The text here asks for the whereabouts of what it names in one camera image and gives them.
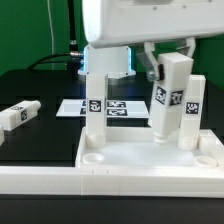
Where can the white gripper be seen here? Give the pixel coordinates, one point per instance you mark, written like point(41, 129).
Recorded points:
point(111, 23)

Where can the white desk top tray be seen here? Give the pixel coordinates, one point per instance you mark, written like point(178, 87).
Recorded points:
point(135, 147)

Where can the AprilTag marker sheet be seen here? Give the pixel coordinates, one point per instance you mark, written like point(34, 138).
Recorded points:
point(115, 109)

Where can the white front obstacle bar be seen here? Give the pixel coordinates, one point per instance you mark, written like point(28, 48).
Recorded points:
point(117, 181)

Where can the white obstacle bar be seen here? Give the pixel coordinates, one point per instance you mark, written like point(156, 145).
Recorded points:
point(2, 136)
point(117, 181)

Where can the white left obstacle bar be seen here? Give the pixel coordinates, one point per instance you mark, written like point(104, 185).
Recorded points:
point(2, 136)

